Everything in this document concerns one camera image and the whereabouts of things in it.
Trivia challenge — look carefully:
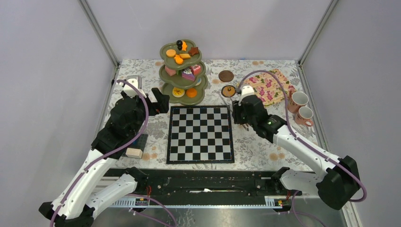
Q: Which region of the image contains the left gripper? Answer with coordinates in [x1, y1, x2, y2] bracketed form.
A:
[122, 87, 169, 137]

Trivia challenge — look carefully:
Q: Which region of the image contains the yellow frosted donut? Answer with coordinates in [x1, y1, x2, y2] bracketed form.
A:
[172, 87, 185, 98]

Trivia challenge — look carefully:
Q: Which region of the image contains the floral serving tray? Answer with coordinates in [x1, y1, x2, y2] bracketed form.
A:
[243, 69, 296, 106]

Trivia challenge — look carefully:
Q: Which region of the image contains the orange round pastry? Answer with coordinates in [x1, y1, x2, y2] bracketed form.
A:
[186, 88, 198, 98]

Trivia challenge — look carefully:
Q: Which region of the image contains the pink swirl roll cake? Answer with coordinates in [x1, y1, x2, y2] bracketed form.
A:
[165, 66, 176, 76]

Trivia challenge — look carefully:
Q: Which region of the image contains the green three-tier dessert stand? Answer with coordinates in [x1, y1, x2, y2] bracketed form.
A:
[159, 39, 208, 105]

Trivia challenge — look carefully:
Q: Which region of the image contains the orange smiley face coaster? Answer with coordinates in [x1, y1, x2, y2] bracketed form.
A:
[221, 85, 236, 97]

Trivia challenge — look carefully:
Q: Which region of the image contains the purple cake slice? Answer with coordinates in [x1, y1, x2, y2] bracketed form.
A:
[181, 68, 195, 81]

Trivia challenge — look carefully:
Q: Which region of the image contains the blue frosted donut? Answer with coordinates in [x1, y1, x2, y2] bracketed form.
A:
[195, 78, 202, 86]

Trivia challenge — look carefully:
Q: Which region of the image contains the orange fish cookie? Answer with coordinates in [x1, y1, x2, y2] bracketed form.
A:
[182, 41, 188, 52]
[174, 54, 183, 65]

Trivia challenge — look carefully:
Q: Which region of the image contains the pink cake slice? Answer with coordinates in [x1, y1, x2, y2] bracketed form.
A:
[190, 64, 202, 76]

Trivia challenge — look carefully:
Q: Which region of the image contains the round orange biscuit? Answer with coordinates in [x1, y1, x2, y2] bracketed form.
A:
[166, 49, 176, 58]

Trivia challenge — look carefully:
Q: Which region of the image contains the large pink mug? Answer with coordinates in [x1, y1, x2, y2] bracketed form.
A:
[287, 91, 309, 113]

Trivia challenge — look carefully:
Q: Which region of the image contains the square orange cracker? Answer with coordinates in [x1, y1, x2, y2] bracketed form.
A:
[179, 53, 191, 59]

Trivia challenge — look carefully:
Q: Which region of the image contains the small pink mug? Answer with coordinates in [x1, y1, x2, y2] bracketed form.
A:
[294, 106, 314, 127]

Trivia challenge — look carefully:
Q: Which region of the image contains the brown star cookie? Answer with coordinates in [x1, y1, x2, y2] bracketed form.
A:
[188, 47, 199, 56]

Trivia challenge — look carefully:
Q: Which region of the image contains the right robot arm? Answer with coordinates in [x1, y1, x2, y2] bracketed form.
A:
[232, 95, 361, 210]

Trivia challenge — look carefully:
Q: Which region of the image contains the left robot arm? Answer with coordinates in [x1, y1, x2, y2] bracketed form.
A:
[39, 87, 170, 227]

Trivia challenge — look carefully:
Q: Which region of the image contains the dark brown round coaster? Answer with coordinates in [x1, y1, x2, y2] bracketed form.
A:
[218, 70, 234, 82]

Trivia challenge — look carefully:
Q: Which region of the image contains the black white chessboard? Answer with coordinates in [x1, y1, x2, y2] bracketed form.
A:
[166, 105, 235, 164]

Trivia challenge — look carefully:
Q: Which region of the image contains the grey lego baseplate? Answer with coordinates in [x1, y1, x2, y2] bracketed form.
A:
[129, 134, 148, 152]

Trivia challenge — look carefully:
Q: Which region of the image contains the wooden block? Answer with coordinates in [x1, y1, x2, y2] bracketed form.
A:
[125, 148, 143, 159]

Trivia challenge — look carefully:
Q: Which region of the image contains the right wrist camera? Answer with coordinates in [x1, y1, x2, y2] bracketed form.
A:
[238, 85, 255, 106]

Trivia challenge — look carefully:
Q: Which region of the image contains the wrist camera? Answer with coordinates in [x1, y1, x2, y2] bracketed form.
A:
[122, 75, 146, 97]
[238, 85, 255, 106]

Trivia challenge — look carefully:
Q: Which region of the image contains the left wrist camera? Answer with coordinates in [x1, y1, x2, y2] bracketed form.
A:
[122, 75, 146, 97]

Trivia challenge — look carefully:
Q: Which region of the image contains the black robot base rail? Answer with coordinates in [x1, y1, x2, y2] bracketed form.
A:
[134, 169, 295, 207]

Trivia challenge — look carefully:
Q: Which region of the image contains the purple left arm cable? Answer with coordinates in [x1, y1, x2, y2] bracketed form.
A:
[49, 79, 150, 227]

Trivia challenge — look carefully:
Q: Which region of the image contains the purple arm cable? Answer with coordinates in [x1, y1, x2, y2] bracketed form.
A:
[49, 79, 150, 227]
[235, 70, 368, 227]

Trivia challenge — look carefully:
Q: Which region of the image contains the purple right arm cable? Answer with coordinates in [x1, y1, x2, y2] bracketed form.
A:
[235, 70, 368, 227]

